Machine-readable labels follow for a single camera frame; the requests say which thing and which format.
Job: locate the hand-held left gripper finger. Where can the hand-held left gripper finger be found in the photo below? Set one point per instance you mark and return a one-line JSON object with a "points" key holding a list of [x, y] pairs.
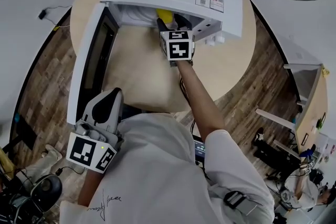
{"points": [[118, 112], [90, 112]]}

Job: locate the black wall charger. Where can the black wall charger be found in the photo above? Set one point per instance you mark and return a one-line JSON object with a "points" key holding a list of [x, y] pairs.
{"points": [[42, 14]]}

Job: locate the yellow corn cob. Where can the yellow corn cob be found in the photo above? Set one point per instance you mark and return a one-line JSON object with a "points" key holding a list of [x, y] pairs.
{"points": [[165, 15]]}

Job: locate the round wooden table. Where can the round wooden table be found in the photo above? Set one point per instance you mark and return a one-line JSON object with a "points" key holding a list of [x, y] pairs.
{"points": [[147, 68]]}

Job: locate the person's right forearm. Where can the person's right forearm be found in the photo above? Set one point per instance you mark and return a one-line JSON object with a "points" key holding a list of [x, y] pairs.
{"points": [[199, 99]]}

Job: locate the black screen device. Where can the black screen device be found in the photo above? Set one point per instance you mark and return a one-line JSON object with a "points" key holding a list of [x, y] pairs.
{"points": [[200, 150]]}

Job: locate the person's white shirt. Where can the person's white shirt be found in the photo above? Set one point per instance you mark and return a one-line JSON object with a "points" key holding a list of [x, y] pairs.
{"points": [[157, 165]]}

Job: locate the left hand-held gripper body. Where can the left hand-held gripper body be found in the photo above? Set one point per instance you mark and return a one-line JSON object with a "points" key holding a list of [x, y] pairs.
{"points": [[84, 149]]}

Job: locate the person's left forearm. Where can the person's left forearm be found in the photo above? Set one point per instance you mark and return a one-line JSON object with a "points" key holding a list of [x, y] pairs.
{"points": [[90, 187]]}

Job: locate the black flat monitor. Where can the black flat monitor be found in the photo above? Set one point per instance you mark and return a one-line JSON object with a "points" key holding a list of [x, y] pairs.
{"points": [[25, 131]]}

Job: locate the wooden desk white legs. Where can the wooden desk white legs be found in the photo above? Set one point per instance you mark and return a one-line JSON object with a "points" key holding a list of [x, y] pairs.
{"points": [[312, 107]]}

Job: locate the grey office chair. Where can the grey office chair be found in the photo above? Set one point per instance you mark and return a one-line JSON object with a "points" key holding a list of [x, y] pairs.
{"points": [[47, 189]]}

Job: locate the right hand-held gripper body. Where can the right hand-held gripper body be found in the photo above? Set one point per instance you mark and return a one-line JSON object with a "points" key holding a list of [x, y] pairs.
{"points": [[179, 48]]}

